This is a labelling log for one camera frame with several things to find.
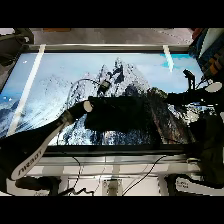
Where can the black garment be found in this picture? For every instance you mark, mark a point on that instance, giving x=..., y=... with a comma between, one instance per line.
x=123, y=113

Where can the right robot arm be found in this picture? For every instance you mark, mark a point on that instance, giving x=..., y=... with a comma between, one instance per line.
x=186, y=97

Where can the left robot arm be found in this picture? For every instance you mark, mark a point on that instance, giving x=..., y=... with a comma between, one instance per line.
x=30, y=151

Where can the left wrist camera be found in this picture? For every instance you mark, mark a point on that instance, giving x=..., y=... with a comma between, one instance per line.
x=104, y=85

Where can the silver frame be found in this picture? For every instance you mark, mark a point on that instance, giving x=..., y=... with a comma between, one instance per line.
x=133, y=165

